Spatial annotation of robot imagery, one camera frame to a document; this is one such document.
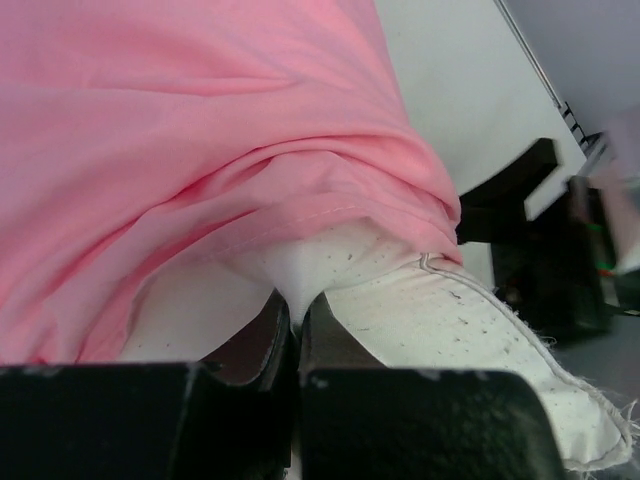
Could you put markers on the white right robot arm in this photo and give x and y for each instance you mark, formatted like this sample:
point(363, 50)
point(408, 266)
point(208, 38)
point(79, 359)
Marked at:
point(558, 269)

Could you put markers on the white pillow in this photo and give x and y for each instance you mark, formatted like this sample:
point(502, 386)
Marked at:
point(407, 309)

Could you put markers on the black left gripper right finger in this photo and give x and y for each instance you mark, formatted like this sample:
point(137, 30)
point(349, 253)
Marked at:
point(363, 420)

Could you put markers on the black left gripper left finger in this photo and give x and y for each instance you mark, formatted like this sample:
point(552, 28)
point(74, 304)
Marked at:
point(226, 416)

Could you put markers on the pink rose-print pillowcase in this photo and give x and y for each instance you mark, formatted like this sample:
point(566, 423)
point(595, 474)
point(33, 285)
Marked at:
point(139, 133)

